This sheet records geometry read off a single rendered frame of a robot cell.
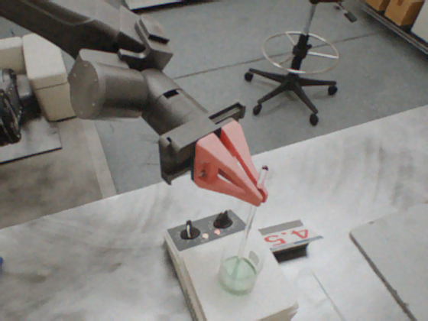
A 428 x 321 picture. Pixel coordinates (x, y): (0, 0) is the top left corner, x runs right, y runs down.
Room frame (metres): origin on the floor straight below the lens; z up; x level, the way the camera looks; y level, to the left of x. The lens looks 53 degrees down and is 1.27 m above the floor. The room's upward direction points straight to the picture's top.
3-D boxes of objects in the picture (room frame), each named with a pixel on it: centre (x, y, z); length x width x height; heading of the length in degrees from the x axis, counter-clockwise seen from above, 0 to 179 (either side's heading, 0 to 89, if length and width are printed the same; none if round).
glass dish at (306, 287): (0.20, -0.19, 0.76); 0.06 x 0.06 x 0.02
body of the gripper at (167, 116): (0.28, 0.00, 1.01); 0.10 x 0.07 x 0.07; 126
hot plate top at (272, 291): (0.18, -0.07, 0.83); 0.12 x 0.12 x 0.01; 20
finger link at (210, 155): (0.23, -0.05, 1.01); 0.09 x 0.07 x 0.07; 36
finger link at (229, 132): (0.22, -0.04, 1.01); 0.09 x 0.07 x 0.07; 36
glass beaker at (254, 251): (0.17, -0.06, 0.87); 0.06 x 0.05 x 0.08; 153
